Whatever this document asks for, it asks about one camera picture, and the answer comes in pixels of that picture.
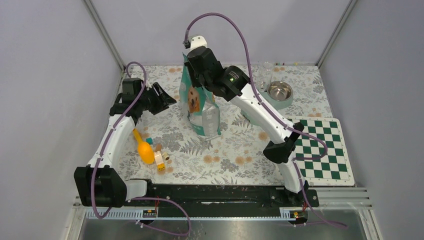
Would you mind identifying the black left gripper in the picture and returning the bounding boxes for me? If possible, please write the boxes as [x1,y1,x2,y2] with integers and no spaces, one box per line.
[137,82,176,115]

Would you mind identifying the green dog food bag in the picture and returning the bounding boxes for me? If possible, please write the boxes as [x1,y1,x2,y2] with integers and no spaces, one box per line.
[179,65,221,139]

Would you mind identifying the orange plastic scoop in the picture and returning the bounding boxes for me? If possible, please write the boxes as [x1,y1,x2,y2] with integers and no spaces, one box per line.
[132,128,155,165]

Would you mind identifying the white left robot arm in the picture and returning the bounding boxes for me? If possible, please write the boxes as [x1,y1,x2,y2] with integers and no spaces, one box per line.
[73,78,176,208]

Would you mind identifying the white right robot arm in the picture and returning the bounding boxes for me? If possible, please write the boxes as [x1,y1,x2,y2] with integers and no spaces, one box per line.
[184,46,307,206]

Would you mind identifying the mint double pet bowl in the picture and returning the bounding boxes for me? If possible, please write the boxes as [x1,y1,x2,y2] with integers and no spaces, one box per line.
[231,81,293,129]

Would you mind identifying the teal small cube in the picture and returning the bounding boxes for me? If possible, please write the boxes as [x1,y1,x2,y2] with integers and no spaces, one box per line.
[145,137,153,145]

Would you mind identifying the brown wooden cylinder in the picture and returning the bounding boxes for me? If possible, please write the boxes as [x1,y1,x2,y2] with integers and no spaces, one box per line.
[155,143,163,152]

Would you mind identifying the floral patterned table cloth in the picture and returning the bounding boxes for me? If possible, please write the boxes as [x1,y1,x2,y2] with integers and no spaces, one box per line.
[115,66,351,186]

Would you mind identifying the small cream toy piece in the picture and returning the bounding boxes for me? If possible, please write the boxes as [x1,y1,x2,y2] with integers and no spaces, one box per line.
[162,152,170,161]

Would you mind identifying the white yellow toy block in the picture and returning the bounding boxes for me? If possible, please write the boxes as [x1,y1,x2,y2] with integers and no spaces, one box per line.
[154,151,166,172]

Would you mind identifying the green white checkerboard mat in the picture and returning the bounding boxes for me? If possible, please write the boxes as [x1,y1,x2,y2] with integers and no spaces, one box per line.
[288,116,355,187]

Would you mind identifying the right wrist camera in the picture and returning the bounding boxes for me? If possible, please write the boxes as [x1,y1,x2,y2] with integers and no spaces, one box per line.
[183,35,208,51]

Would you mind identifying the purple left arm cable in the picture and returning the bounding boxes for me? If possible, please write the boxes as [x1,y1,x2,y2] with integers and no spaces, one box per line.
[90,61,192,237]

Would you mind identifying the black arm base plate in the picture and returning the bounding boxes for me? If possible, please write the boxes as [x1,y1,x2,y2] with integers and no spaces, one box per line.
[125,182,320,219]

